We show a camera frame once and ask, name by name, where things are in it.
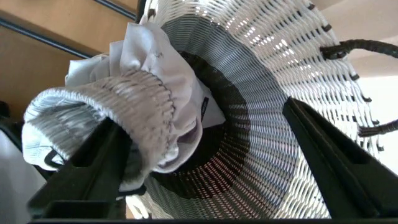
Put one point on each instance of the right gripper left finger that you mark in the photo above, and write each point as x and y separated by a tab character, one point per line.
71	193

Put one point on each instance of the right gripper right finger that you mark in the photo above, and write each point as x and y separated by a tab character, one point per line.
339	183

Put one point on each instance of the pale grey shorts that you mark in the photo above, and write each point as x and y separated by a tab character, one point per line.
149	93

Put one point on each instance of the white laundry basket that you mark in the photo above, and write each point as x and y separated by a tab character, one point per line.
264	140

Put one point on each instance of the black clothes rack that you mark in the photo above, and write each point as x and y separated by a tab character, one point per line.
46	38

